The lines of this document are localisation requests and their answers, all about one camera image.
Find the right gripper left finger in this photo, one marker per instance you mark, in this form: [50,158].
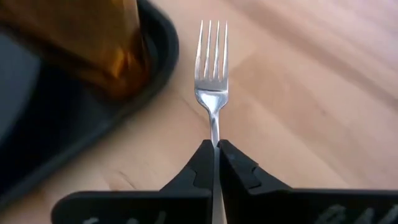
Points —
[174,205]

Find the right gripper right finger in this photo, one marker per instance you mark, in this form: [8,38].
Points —
[280,205]

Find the amber ribbed glass cup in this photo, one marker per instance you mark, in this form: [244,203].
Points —
[77,46]

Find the black plastic tray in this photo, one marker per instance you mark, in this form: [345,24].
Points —
[46,130]

